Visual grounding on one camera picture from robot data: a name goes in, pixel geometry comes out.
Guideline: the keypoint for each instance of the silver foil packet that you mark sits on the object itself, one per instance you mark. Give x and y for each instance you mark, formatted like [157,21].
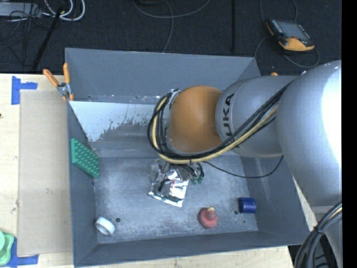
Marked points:
[174,193]

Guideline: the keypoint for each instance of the grey metal bin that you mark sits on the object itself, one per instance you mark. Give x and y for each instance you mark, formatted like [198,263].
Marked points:
[134,200]

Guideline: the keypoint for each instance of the blue cylinder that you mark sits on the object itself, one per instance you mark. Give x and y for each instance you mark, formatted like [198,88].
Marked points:
[247,205]

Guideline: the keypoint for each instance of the green studded flat block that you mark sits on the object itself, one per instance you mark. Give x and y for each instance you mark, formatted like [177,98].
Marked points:
[85,158]

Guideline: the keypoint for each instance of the brown cardboard board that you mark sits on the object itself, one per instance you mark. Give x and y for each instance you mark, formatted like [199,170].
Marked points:
[42,163]

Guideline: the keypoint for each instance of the green plastic toy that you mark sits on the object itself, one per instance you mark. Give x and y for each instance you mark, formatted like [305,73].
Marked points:
[5,247]

